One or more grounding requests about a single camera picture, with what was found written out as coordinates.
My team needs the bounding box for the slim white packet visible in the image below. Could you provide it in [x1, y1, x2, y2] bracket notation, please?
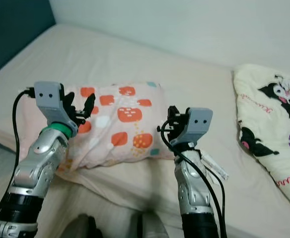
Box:
[200, 151, 230, 180]

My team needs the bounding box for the pink pillow with orange spots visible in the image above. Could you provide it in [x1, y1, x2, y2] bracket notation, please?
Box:
[8, 82, 175, 174]

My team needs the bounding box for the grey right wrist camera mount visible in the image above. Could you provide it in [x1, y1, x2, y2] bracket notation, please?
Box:
[180, 107, 214, 147]

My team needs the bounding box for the cream cartoon print blanket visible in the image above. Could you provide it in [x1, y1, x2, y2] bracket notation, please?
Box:
[233, 63, 290, 219]

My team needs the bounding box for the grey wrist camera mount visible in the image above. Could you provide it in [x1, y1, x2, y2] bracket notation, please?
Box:
[34, 81, 78, 137]
[180, 107, 214, 147]

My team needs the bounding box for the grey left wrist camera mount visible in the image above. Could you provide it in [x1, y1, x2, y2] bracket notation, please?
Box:
[34, 81, 78, 137]

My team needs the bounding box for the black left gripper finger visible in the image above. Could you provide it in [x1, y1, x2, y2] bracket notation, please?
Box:
[83, 93, 96, 119]
[62, 84, 75, 114]

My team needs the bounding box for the grey robot right leg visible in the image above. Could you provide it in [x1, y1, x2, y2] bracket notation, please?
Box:
[130, 212, 171, 238]

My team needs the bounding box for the teal fabric headboard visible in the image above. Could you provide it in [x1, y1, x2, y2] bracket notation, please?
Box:
[0, 0, 56, 80]

